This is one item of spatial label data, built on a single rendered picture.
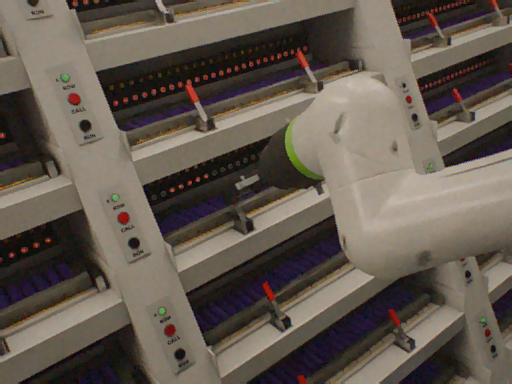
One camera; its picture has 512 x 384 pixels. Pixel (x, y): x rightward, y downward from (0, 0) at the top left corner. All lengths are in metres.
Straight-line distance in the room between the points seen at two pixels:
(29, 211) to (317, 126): 0.44
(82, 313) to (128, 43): 0.44
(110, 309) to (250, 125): 0.40
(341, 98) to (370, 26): 0.62
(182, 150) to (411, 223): 0.46
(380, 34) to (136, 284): 0.75
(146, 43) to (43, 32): 0.16
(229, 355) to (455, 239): 0.53
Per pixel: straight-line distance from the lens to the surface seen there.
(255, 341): 0.94
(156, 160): 0.83
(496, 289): 1.38
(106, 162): 0.80
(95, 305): 0.82
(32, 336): 0.81
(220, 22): 0.95
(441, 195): 0.51
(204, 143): 0.87
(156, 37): 0.89
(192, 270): 0.84
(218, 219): 0.93
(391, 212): 0.53
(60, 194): 0.79
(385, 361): 1.14
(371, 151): 0.54
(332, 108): 0.55
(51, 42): 0.83
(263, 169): 0.71
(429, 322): 1.24
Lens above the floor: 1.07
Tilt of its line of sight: 6 degrees down
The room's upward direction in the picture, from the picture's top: 21 degrees counter-clockwise
